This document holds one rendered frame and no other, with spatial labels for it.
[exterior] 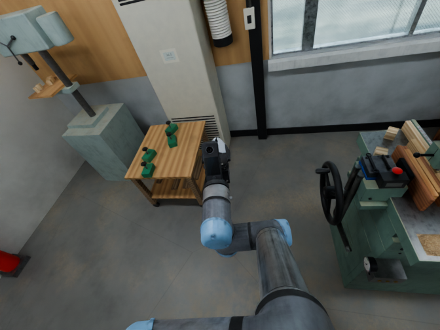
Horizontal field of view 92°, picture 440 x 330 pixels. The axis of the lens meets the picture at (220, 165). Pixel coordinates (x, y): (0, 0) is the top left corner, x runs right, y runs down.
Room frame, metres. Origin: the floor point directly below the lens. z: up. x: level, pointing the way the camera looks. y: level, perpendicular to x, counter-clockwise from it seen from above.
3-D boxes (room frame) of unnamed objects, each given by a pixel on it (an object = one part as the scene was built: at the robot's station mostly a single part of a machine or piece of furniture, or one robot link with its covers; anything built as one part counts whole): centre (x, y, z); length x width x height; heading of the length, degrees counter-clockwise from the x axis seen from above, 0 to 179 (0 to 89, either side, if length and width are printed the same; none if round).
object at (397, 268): (0.14, -0.54, 0.58); 0.12 x 0.08 x 0.08; 71
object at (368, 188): (0.39, -0.57, 0.91); 0.15 x 0.14 x 0.09; 161
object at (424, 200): (0.35, -0.67, 0.94); 0.26 x 0.01 x 0.07; 161
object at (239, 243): (0.25, 0.03, 1.12); 0.11 x 0.08 x 0.11; 78
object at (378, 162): (0.38, -0.57, 0.99); 0.13 x 0.11 x 0.06; 161
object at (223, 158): (0.41, 0.02, 1.21); 0.12 x 0.08 x 0.09; 167
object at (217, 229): (0.26, 0.05, 1.22); 0.11 x 0.08 x 0.09; 167
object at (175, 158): (1.45, 0.39, 0.32); 0.66 x 0.57 x 0.64; 160
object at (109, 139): (1.97, 1.01, 0.79); 0.62 x 0.48 x 1.58; 66
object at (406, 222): (0.36, -0.66, 0.87); 0.61 x 0.30 x 0.06; 161
